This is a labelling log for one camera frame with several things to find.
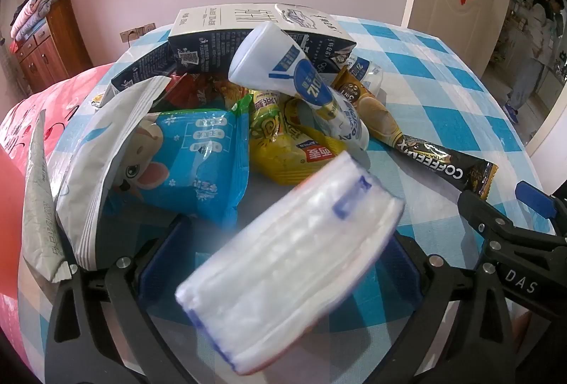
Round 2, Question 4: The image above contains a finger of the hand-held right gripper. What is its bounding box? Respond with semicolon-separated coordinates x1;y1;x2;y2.
457;188;567;249
515;181;567;236

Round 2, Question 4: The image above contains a brown coffee mix packet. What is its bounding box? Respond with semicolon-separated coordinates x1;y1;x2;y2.
330;67;499;201

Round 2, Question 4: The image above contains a yellow snack packet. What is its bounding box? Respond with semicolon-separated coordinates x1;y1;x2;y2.
248;89;355;185

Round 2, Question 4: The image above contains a wooden cabinet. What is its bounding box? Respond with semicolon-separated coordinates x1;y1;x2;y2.
15;0;96;94

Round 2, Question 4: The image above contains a pile of folded blankets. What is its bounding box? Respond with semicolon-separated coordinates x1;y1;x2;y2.
10;0;71;41

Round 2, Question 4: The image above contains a wall socket strip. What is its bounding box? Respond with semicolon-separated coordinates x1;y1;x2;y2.
119;23;157;43

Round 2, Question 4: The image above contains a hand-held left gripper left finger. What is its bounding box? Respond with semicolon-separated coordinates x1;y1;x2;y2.
44;213;196;384

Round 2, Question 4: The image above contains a dark blue milk carton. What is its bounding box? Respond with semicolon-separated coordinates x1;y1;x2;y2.
168;4;284;77
266;3;357;70
110;42;178;99

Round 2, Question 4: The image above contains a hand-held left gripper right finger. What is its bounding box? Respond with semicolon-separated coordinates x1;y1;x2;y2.
363;233;519;384

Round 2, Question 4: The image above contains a blue checked tablecloth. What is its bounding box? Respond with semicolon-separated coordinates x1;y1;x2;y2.
18;14;554;384

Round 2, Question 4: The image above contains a white tissue pack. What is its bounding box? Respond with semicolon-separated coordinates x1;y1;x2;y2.
175;151;406;376

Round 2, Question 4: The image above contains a pink printed blanket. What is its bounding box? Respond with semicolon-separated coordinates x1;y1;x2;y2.
0;62;116;384

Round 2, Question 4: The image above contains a silver white snack bag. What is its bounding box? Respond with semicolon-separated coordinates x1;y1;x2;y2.
55;76;171;272

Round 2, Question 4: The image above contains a white blue plastic tube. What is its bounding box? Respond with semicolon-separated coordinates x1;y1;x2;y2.
228;21;370;150

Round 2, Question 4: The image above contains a clear plastic bottle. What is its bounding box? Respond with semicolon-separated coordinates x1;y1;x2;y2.
350;56;384;96

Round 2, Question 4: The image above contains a blue mouse snack packet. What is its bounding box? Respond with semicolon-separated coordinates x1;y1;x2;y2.
104;94;253;229

